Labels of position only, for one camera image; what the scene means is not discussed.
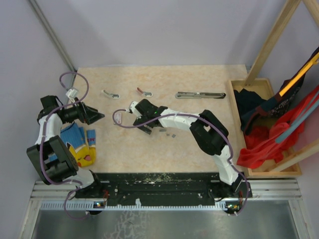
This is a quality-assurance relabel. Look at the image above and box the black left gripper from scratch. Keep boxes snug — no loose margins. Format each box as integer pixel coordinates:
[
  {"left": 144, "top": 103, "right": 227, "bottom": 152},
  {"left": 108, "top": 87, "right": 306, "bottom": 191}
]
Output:
[{"left": 62, "top": 97, "right": 104, "bottom": 125}]

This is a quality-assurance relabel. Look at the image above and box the pink white mini stapler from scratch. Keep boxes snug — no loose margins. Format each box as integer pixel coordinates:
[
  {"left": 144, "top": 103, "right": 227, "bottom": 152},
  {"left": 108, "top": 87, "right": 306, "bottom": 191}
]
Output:
[{"left": 137, "top": 87, "right": 153, "bottom": 97}]

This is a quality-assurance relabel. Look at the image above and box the black grey large stapler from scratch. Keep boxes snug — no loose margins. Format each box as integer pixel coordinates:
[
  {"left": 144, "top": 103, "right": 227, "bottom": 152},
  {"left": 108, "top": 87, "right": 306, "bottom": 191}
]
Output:
[{"left": 175, "top": 92, "right": 226, "bottom": 99}]

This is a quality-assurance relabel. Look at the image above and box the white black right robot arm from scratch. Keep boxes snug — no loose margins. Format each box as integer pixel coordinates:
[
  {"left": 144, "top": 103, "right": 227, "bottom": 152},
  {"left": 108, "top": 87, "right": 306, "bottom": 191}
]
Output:
[{"left": 129, "top": 99, "right": 243, "bottom": 197}]

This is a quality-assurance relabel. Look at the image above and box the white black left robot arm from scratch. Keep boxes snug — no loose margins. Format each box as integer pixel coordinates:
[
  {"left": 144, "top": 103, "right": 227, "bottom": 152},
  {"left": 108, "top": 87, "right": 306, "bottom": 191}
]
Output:
[{"left": 26, "top": 96, "right": 105, "bottom": 198}]

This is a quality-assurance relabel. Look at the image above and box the red white staple box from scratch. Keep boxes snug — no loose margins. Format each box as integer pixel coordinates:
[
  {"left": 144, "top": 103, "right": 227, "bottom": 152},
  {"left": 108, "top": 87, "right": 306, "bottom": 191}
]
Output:
[{"left": 114, "top": 112, "right": 122, "bottom": 124}]

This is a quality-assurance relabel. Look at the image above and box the blue yellow cartoon cloth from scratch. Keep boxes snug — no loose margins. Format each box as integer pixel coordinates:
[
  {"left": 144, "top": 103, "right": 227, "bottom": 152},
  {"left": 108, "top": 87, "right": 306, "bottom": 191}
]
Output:
[{"left": 60, "top": 123, "right": 96, "bottom": 167}]

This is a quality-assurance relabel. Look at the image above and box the dark patterned cloth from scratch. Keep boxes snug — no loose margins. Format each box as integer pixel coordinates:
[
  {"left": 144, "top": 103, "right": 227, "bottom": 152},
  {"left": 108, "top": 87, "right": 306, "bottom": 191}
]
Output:
[{"left": 233, "top": 49, "right": 319, "bottom": 135}]

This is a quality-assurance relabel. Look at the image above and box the red cloth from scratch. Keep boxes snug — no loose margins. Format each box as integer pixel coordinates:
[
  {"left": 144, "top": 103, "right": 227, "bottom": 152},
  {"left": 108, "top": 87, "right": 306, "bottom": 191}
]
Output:
[{"left": 237, "top": 87, "right": 319, "bottom": 169}]

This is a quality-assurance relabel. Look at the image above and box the wooden tray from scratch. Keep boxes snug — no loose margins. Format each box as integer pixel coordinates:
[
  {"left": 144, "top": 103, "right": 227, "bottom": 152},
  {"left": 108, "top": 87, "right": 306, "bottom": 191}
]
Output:
[{"left": 226, "top": 78, "right": 302, "bottom": 179}]

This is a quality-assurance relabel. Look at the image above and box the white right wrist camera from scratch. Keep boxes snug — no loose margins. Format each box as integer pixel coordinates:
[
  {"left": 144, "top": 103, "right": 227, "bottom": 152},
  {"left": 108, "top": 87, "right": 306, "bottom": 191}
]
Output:
[{"left": 129, "top": 101, "right": 141, "bottom": 118}]

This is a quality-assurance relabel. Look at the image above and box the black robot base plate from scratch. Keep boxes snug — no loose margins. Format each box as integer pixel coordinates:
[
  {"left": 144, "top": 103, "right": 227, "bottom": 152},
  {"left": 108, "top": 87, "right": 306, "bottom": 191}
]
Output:
[{"left": 75, "top": 172, "right": 252, "bottom": 207}]

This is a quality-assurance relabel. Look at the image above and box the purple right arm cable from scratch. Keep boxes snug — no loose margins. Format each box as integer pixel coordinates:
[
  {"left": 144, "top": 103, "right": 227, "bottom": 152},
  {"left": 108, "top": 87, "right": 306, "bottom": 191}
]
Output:
[{"left": 112, "top": 109, "right": 250, "bottom": 216}]

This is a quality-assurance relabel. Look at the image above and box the aluminium rail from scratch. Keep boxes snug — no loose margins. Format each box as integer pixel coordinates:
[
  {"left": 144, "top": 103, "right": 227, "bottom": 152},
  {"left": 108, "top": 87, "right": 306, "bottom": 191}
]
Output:
[{"left": 30, "top": 179, "right": 302, "bottom": 212}]

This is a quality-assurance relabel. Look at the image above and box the light blue strap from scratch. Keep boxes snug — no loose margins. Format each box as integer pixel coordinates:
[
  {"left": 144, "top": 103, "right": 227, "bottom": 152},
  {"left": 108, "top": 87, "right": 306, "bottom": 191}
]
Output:
[{"left": 275, "top": 101, "right": 319, "bottom": 143}]

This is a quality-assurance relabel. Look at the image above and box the wooden frame beam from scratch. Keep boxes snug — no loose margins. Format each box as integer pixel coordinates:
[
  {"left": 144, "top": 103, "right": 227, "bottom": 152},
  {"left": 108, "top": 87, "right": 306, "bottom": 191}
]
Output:
[{"left": 244, "top": 0, "right": 301, "bottom": 86}]

